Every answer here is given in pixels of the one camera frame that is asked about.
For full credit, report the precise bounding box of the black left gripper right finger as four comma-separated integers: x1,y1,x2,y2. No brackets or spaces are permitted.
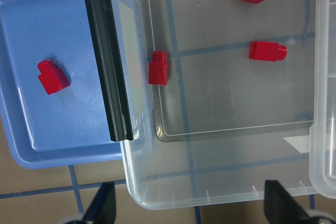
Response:
264,180,310,224

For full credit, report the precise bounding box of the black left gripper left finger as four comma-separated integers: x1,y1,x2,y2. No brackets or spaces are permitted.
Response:
81,182,117,224

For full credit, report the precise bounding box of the clear ribbed box lid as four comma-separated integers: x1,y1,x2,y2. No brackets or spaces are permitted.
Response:
309,0,335,199

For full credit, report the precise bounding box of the clear plastic storage box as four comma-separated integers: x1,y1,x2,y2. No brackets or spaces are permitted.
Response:
111,0,318,210

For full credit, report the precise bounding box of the red block front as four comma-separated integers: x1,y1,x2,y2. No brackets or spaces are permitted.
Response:
249,41,287,61

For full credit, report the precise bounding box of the blue plastic tray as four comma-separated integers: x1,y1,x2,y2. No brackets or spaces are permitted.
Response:
1,0,122,169

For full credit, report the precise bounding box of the black box handle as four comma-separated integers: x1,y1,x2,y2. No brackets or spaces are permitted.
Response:
85,0,133,142

